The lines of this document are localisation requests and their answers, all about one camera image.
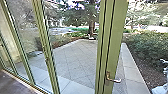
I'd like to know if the silver door handle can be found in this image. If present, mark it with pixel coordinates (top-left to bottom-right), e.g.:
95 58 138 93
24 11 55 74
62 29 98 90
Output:
105 70 122 84

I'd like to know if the green framed glass door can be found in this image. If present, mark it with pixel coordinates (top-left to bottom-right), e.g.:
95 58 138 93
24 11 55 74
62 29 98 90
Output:
94 0 130 94

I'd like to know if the tree trunk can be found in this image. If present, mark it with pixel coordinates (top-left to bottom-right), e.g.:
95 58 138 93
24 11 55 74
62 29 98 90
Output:
87 9 97 40

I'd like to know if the white garden statue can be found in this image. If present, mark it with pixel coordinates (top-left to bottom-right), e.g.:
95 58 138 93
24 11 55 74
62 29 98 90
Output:
151 58 168 94

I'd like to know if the green window frame wall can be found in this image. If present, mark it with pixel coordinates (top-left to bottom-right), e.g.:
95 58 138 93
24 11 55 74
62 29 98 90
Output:
0 0 62 94

